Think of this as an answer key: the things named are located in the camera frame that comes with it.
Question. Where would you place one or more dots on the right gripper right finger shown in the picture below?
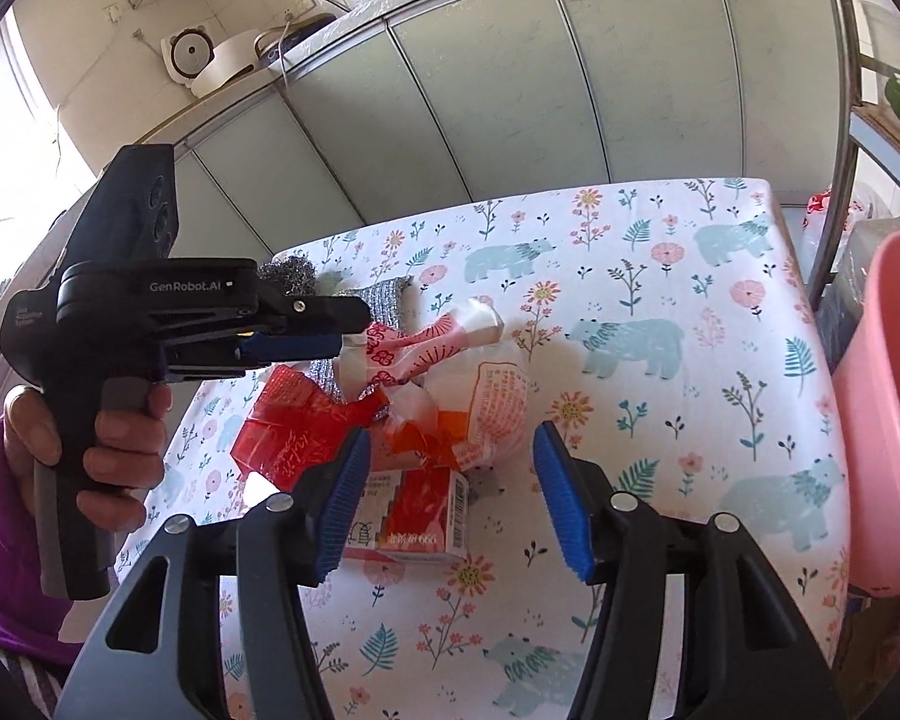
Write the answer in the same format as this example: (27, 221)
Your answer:
(747, 650)

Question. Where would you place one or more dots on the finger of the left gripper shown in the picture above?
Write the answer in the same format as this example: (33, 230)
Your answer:
(313, 314)
(264, 349)

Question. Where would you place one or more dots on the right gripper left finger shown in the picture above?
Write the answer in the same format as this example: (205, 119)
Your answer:
(156, 651)

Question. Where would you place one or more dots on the red plastic wrapper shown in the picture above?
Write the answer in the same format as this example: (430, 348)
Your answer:
(294, 425)

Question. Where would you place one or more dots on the pink white snack bag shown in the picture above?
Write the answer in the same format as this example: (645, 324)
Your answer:
(456, 391)

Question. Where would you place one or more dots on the red white carton box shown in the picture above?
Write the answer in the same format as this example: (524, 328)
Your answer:
(411, 515)

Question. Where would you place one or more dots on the purple sleeve forearm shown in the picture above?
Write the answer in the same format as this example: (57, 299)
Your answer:
(29, 620)

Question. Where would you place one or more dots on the kitchen counter cabinets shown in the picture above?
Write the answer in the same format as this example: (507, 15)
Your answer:
(403, 106)

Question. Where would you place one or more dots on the person's left hand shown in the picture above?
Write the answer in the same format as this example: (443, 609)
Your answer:
(126, 455)

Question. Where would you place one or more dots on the steel wool scrubber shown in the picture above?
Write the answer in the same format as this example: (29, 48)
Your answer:
(293, 275)

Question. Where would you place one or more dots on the white rice cooker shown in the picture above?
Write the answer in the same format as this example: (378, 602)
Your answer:
(195, 61)

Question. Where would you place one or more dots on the induction cooker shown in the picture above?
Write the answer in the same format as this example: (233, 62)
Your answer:
(274, 43)

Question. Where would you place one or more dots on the pink plastic bucket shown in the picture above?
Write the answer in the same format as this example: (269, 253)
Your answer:
(867, 383)

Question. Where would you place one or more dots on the floral bear tablecloth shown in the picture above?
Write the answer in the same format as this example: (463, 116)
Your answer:
(668, 338)

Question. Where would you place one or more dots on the metal storage rack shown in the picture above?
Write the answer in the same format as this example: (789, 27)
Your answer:
(862, 127)

